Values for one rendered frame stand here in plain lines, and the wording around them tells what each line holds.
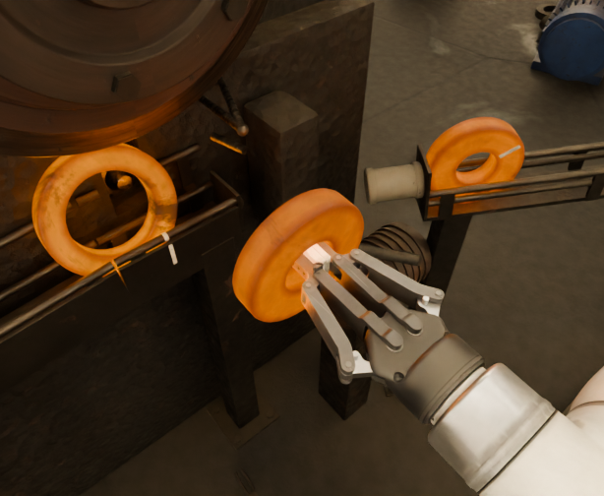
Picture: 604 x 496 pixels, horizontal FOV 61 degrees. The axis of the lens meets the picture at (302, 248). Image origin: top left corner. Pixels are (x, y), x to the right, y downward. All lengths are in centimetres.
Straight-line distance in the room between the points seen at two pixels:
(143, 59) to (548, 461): 44
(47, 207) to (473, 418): 53
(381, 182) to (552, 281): 99
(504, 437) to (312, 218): 23
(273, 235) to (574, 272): 142
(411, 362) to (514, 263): 131
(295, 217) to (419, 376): 17
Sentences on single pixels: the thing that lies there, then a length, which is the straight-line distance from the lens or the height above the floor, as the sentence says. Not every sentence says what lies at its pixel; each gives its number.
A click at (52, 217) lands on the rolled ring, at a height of 79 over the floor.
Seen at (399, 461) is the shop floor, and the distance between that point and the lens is 133.
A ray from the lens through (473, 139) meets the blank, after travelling 83.
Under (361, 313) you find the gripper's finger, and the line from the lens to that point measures 47.
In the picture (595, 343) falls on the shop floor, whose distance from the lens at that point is 165.
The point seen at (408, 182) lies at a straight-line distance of 85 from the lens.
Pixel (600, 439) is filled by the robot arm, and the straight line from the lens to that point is 44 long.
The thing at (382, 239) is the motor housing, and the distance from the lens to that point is 96.
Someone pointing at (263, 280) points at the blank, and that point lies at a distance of 48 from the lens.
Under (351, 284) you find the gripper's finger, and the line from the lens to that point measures 50.
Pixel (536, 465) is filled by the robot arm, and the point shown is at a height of 87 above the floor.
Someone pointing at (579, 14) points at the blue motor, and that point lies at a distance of 250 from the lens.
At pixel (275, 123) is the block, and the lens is 76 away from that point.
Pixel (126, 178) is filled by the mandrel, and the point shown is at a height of 74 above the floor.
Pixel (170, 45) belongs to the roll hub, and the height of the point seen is 101.
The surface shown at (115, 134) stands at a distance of 61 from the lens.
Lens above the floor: 123
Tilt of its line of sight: 48 degrees down
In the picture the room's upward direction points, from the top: straight up
